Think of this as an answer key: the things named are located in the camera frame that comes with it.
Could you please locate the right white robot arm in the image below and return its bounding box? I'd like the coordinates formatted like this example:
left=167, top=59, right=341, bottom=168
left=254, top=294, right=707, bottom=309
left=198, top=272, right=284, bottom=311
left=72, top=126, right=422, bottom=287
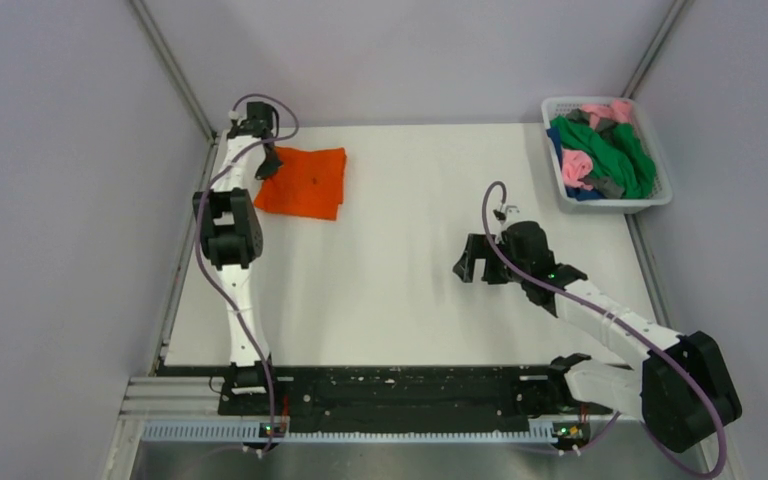
left=453, top=221, right=743, bottom=453

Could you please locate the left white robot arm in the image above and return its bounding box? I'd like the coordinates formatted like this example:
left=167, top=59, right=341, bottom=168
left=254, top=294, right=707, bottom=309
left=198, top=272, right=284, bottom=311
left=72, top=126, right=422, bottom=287
left=192, top=94, right=281, bottom=414

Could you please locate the grey slotted cable duct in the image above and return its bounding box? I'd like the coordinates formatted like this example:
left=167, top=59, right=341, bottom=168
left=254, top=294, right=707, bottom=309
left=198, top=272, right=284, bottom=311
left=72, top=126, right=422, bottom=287
left=141, top=420, right=587, bottom=445

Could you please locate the orange t-shirt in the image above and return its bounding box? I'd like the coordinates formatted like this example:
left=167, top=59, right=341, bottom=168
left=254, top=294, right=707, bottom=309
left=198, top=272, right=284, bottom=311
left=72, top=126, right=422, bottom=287
left=253, top=147, right=347, bottom=221

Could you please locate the blue t-shirt in basket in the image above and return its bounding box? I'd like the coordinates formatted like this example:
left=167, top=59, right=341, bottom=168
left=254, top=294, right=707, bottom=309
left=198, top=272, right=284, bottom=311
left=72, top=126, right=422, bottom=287
left=546, top=127, right=605, bottom=202

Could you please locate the pink t-shirt in basket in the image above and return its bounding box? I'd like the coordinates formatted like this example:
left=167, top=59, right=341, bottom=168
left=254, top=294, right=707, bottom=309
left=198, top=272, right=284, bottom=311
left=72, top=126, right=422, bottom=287
left=557, top=101, right=637, bottom=191

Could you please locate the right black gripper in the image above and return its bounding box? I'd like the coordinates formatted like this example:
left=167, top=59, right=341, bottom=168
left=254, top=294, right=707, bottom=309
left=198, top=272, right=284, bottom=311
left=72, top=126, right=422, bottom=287
left=454, top=232, right=530, bottom=284

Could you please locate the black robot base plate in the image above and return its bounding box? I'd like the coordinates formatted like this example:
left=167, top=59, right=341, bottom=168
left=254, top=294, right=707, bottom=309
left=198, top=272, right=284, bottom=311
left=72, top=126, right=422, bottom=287
left=218, top=365, right=609, bottom=434

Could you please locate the grey t-shirt in basket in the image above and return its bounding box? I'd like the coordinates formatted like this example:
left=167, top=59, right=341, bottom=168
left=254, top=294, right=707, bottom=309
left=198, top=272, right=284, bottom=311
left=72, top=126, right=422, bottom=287
left=566, top=109, right=625, bottom=200

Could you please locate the white plastic laundry basket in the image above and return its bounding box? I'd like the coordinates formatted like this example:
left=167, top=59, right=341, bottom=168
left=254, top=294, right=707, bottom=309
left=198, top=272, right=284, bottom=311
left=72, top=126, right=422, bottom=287
left=541, top=96, right=673, bottom=214

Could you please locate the green t-shirt in basket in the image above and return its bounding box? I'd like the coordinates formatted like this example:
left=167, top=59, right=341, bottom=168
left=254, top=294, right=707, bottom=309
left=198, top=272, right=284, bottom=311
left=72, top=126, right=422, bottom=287
left=549, top=116, right=657, bottom=200

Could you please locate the aluminium frame rail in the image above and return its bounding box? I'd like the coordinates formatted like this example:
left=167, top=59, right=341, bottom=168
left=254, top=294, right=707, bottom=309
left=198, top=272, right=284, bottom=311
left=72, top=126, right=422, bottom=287
left=119, top=376, right=224, bottom=419

